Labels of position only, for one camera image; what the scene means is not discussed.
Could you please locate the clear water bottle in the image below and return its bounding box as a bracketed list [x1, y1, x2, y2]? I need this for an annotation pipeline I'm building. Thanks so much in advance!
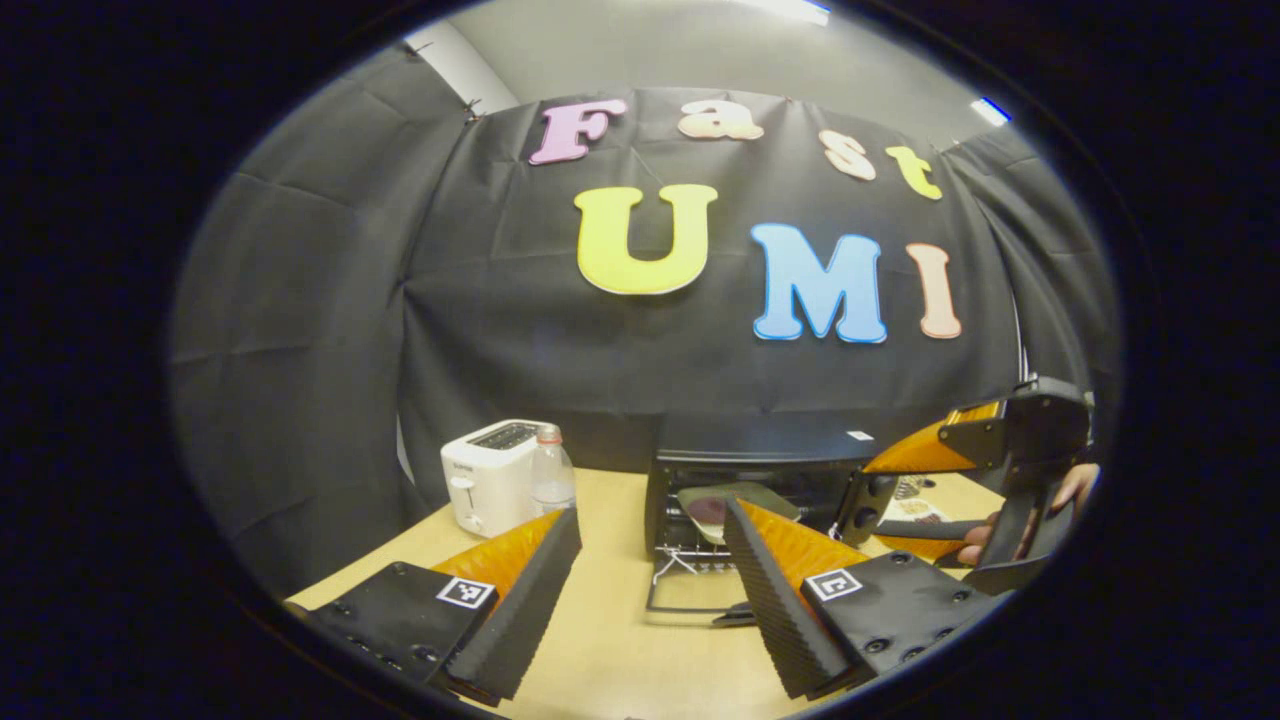
[530, 425, 578, 518]

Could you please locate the large ceiling light panel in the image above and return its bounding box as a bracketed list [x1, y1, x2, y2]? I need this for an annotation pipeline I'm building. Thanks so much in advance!
[735, 0, 833, 26]

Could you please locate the black electric oven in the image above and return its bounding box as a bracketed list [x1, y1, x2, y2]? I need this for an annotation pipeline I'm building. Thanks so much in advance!
[645, 412, 901, 629]

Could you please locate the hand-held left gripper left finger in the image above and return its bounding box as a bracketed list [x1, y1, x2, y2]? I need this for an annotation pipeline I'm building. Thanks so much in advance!
[283, 507, 583, 706]

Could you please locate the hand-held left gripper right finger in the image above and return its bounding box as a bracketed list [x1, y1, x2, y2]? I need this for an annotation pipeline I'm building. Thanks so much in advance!
[722, 498, 1011, 701]

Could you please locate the beige square plate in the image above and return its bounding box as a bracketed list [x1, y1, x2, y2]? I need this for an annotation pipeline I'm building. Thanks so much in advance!
[677, 482, 801, 546]

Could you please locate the white toaster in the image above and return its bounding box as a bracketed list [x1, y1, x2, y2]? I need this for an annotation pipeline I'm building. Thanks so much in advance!
[440, 420, 549, 538]

